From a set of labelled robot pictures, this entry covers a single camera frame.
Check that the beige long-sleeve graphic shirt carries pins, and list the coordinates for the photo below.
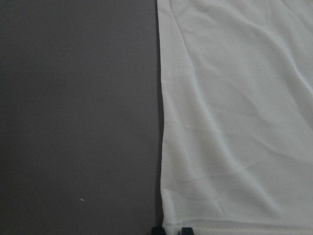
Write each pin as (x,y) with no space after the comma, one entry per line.
(237,89)

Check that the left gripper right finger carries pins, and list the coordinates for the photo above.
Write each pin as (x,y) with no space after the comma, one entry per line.
(187,231)

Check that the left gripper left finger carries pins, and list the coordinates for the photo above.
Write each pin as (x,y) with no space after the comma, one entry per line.
(158,231)

